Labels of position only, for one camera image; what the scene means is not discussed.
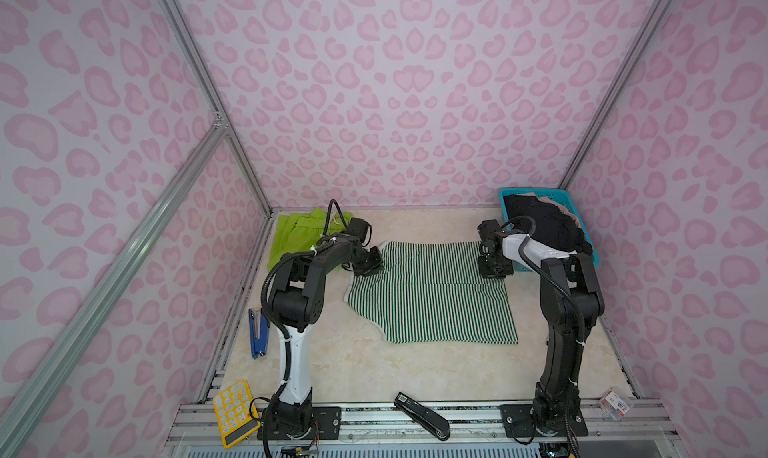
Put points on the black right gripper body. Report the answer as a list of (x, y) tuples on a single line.
[(491, 269)]

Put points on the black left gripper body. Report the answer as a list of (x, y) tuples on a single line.
[(370, 263)]

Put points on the green white striped shirt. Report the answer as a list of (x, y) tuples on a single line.
[(434, 293)]

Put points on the lime green shorts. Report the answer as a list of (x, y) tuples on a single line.
[(298, 232)]

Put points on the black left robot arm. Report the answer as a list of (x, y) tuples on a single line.
[(292, 299)]

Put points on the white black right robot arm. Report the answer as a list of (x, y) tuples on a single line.
[(571, 302)]

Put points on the teal plastic laundry basket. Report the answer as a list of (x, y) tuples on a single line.
[(557, 195)]

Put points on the black garment in basket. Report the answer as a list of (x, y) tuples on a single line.
[(546, 224)]

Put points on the pink garment in basket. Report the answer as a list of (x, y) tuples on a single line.
[(564, 209)]

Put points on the blue stapler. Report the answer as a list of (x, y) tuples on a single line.
[(259, 329)]

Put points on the black stapler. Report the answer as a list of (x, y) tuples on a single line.
[(431, 421)]

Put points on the small white red box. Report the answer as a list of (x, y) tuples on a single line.
[(615, 404)]

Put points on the yellow calculator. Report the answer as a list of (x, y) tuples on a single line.
[(235, 414)]

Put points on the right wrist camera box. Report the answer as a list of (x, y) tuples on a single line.
[(490, 232)]

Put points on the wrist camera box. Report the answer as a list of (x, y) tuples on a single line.
[(361, 229), (490, 232)]

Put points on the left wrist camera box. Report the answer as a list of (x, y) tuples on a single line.
[(361, 229)]

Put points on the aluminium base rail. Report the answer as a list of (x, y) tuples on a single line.
[(371, 423)]

